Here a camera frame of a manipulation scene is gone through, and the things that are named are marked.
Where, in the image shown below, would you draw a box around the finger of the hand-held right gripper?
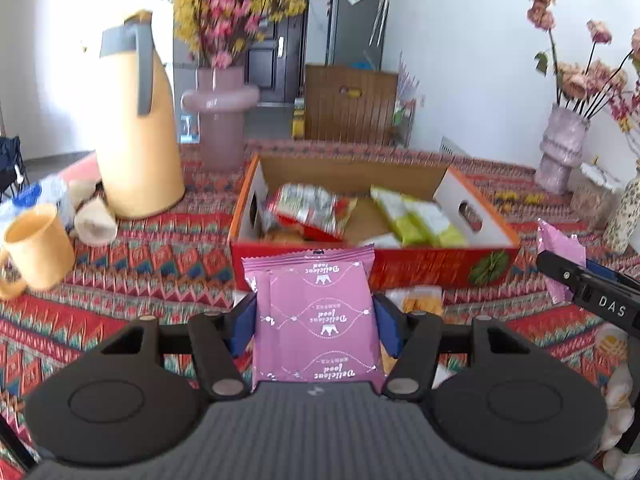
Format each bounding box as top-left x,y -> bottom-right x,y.
582,262 -> 640,293
536,250 -> 588,303

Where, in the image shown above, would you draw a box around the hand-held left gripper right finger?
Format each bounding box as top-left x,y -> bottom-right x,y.
372,292 -> 533,403

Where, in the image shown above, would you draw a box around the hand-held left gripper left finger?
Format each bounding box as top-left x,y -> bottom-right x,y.
102,292 -> 258,402

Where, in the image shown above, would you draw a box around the pink snack packet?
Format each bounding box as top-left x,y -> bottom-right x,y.
536,219 -> 587,305
241,244 -> 387,393

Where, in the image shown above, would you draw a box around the orange cracker snack packet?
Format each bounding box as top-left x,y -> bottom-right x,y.
262,221 -> 307,243
387,285 -> 445,361

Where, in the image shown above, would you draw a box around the red cardboard box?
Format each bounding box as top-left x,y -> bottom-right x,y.
229,152 -> 522,292

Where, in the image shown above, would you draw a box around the green white snack packet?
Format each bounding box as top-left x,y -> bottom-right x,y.
370,186 -> 426,247
405,197 -> 468,248

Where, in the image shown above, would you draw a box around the red white snack packet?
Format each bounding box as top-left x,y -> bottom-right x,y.
267,182 -> 358,241

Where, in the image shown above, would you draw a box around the floral print vase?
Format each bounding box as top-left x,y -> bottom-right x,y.
602,160 -> 640,255

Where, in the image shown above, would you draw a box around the clear plastic cereal container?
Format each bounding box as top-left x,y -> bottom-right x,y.
570,162 -> 626,231

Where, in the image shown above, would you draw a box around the patterned red tablecloth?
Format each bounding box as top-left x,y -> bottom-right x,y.
0,140 -> 640,480

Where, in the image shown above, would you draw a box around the pink textured vase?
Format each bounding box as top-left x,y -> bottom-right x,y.
534,102 -> 592,195

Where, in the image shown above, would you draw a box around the white ribbed heater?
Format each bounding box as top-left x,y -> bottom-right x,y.
439,136 -> 481,158

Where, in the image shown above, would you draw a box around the pink yellow blossom branches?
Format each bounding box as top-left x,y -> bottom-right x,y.
160,0 -> 396,68
610,75 -> 640,161

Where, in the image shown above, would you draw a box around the beige paper cup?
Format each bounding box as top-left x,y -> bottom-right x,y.
74,197 -> 118,247
67,178 -> 98,211

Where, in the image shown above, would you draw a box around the dried pink rose bouquet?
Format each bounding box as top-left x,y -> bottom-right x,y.
525,0 -> 640,121

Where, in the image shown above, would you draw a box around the yellow thermos jug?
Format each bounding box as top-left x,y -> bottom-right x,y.
95,10 -> 187,220

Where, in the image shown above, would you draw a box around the wooden chair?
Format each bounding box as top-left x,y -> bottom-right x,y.
304,64 -> 401,147

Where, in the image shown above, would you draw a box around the yellow mug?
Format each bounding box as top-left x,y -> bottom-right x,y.
0,203 -> 77,301

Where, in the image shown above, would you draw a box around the white dried grass stems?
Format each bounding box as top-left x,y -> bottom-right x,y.
397,52 -> 418,101

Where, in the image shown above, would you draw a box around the dark brown door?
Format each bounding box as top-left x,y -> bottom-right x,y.
244,0 -> 312,105

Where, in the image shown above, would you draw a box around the dark blue bag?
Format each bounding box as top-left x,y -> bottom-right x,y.
0,135 -> 26,201

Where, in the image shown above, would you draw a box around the grey refrigerator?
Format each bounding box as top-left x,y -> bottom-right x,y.
327,0 -> 391,68

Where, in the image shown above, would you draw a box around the pink ring vase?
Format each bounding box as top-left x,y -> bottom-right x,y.
180,67 -> 261,173

